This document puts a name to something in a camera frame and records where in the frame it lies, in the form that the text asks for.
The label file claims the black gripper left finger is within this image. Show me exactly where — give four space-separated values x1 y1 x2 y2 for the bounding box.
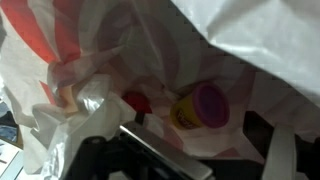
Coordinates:
119 121 215 180

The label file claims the colourful map floor mat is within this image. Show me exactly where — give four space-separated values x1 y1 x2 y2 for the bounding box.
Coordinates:
0 99 25 180

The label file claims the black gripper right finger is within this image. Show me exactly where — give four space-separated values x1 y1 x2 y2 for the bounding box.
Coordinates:
261 124 298 180

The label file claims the white plastic bag red print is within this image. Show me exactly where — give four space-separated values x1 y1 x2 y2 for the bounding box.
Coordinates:
0 0 320 180

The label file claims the yellow play-doh can purple lid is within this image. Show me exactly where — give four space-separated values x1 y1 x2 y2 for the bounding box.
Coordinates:
169 82 231 131

